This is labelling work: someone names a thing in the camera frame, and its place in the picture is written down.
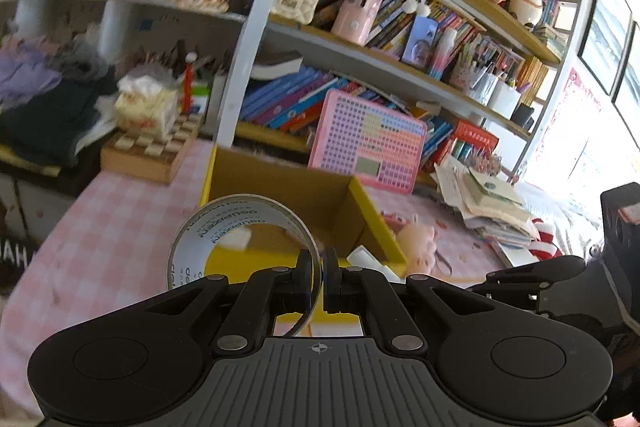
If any white cat figurine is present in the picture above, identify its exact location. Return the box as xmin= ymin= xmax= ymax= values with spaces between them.
xmin=510 ymin=0 xmax=543 ymax=28

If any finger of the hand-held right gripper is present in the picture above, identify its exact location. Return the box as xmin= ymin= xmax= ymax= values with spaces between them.
xmin=470 ymin=255 xmax=587 ymax=306

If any pink toy keyboard tablet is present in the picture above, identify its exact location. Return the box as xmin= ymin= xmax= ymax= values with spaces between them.
xmin=307 ymin=89 xmax=428 ymax=195

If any red white striped plush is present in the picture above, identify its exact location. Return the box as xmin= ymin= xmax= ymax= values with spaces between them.
xmin=525 ymin=217 xmax=568 ymax=260

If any pen cup with red pen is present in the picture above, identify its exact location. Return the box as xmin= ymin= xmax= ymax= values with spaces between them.
xmin=170 ymin=47 xmax=216 ymax=115

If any floral tissue box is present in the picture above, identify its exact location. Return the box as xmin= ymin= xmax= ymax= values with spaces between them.
xmin=114 ymin=72 xmax=181 ymax=142

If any pink cartoon holder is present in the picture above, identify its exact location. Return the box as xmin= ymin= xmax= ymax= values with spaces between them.
xmin=331 ymin=0 xmax=388 ymax=46

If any white board notebook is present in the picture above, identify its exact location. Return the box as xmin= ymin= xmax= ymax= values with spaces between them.
xmin=492 ymin=239 xmax=541 ymax=268

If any white storage container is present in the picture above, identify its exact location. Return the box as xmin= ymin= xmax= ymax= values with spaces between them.
xmin=487 ymin=79 xmax=523 ymax=120

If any small black box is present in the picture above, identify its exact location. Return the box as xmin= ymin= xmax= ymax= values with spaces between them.
xmin=510 ymin=102 xmax=536 ymax=130

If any row of colourful books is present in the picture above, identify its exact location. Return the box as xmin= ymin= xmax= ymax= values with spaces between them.
xmin=310 ymin=0 xmax=551 ymax=92

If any grey side shelf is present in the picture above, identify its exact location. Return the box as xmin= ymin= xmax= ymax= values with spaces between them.
xmin=0 ymin=0 xmax=251 ymax=72

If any pile of clothes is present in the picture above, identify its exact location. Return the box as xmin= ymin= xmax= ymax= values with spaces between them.
xmin=0 ymin=34 xmax=118 ymax=168

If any row of blue purple books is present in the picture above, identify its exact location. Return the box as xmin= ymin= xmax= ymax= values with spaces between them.
xmin=239 ymin=67 xmax=351 ymax=132

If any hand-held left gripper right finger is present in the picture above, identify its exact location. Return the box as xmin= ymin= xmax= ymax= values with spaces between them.
xmin=324 ymin=249 xmax=503 ymax=354

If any pastel striped bottle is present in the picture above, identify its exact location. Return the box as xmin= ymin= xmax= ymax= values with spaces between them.
xmin=426 ymin=27 xmax=458 ymax=80

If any clear pen holder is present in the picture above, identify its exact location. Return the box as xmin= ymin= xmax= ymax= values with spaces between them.
xmin=449 ymin=44 xmax=498 ymax=105

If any clear packing tape roll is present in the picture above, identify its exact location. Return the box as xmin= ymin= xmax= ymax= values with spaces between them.
xmin=167 ymin=193 xmax=321 ymax=339

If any stack of papers and books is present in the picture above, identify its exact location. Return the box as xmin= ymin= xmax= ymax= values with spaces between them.
xmin=432 ymin=154 xmax=543 ymax=253

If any black picture frame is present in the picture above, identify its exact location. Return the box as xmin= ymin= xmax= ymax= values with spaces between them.
xmin=577 ymin=0 xmax=633 ymax=95
xmin=612 ymin=22 xmax=640 ymax=132

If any yellow cardboard box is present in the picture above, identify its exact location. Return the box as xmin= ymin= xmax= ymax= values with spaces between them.
xmin=200 ymin=146 xmax=408 ymax=338

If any wooden checkered box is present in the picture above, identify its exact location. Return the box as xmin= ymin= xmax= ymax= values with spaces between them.
xmin=100 ymin=114 xmax=201 ymax=185

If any phone with photo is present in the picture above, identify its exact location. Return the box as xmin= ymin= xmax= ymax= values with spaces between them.
xmin=401 ymin=14 xmax=440 ymax=68

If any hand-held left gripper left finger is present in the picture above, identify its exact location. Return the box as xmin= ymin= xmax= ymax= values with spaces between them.
xmin=120 ymin=251 xmax=314 ymax=355

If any red box set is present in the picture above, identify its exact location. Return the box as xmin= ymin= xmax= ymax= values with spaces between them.
xmin=425 ymin=119 xmax=500 ymax=172

